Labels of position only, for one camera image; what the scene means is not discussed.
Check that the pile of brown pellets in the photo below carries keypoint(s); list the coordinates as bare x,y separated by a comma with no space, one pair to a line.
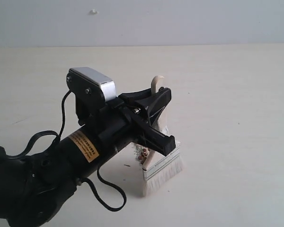
141,153

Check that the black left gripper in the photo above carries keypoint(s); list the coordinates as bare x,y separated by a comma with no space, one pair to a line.
128,118

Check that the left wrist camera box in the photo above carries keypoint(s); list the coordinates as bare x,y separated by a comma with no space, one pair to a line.
92,90

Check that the white wooden paint brush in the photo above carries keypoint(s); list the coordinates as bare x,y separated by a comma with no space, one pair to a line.
158,169

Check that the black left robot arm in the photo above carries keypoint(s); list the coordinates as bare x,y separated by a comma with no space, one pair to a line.
37,182

